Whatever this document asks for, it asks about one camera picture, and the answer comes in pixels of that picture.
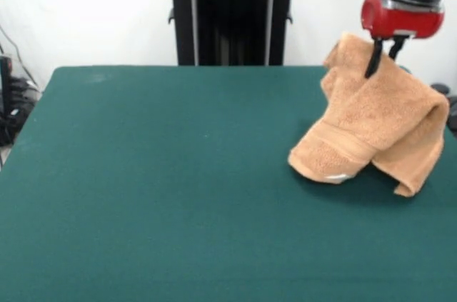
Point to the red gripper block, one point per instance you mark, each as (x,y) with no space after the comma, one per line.
(403,21)

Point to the tan terry towel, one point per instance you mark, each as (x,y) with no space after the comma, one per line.
(375,120)

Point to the black office chair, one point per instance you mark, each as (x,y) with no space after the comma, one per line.
(452,109)

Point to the dark green table cloth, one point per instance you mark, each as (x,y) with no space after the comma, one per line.
(143,173)

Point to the black equipment box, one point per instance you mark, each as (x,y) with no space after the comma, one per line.
(5,84)

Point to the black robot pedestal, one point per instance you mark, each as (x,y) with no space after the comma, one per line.
(232,13)

